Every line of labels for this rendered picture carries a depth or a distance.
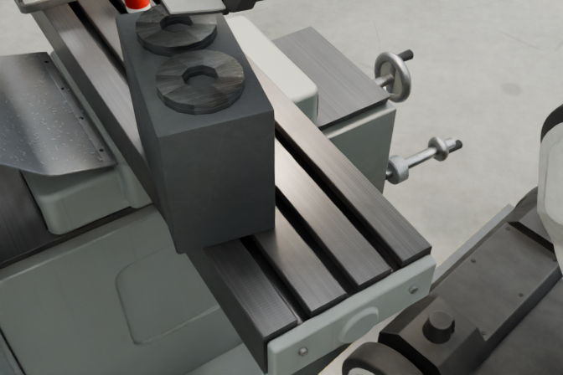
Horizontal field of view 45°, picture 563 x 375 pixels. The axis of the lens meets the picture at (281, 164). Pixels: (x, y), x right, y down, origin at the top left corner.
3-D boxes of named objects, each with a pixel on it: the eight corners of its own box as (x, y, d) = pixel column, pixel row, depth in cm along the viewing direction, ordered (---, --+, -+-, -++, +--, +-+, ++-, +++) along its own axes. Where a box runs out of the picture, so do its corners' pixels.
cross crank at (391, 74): (388, 77, 158) (395, 35, 150) (421, 105, 151) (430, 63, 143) (332, 100, 152) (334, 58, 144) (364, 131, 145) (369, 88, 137)
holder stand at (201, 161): (224, 112, 95) (214, -14, 81) (276, 228, 81) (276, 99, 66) (137, 132, 92) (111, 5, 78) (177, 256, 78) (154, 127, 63)
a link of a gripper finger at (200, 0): (174, 17, 64) (228, 7, 67) (158, -8, 64) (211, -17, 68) (170, 28, 65) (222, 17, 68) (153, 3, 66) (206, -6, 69)
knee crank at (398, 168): (450, 139, 157) (455, 120, 152) (467, 155, 153) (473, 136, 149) (374, 176, 149) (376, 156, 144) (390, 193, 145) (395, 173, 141)
